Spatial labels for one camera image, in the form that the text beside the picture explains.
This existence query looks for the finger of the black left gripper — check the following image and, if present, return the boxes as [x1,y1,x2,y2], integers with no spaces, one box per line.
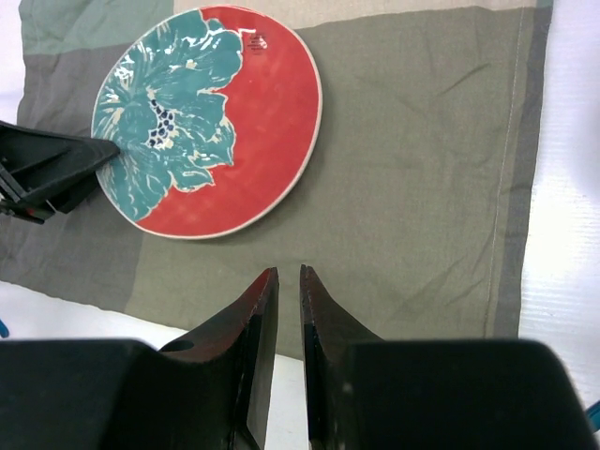
[1,122,120,224]

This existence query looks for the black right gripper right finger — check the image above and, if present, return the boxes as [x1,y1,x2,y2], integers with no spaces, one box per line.
[299,265,381,449]

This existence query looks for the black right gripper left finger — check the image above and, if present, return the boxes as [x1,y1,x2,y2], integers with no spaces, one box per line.
[160,267,279,449]

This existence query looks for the green beige patchwork cloth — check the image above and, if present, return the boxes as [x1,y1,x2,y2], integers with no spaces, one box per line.
[1,1,553,357]

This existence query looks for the red floral plate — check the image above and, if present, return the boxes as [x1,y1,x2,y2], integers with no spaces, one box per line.
[91,5,323,240]

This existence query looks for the blue metallic fork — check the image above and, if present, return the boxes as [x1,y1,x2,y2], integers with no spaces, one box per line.
[0,321,9,338]

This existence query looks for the blue metallic spoon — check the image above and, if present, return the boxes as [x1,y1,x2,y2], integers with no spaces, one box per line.
[586,400,600,433]

